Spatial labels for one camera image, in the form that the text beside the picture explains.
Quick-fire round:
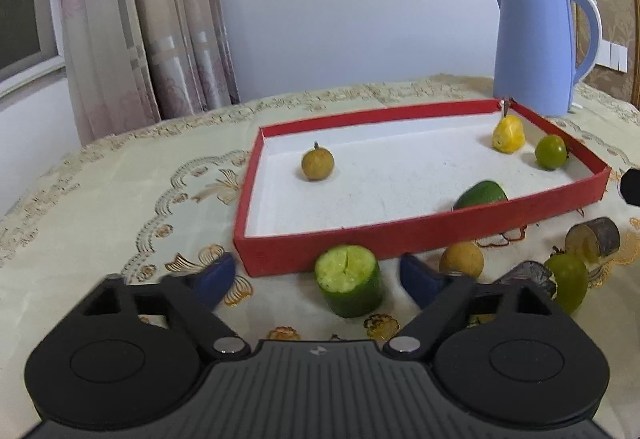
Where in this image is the brown longan fruit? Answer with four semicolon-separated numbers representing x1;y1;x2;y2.
300;142;335;181
438;242;484;279

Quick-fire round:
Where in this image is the dark eggplant chunk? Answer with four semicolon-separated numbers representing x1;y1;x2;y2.
495;260;558;299
564;217;620;265

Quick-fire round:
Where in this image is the green tomato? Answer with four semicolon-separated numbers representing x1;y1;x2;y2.
544;253;589;315
535;135;567;170

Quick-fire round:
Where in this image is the cucumber cylinder piece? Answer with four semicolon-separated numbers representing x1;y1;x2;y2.
314;244;384;319

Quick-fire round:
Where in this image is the cucumber end piece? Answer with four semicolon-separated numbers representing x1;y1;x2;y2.
454;180;508;211

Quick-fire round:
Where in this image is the red shallow box tray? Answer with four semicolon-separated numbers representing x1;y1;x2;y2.
233;99;611;277

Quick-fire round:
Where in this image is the blue electric kettle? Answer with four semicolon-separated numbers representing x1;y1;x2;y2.
494;0;602;118

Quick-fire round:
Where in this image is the pink patterned curtain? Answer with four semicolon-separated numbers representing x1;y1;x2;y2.
61;0;239;144

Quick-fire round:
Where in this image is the white wall switch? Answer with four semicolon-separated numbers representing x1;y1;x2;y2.
597;40;628;73

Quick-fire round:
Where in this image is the window with white frame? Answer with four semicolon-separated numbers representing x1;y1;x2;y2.
1;0;64;97

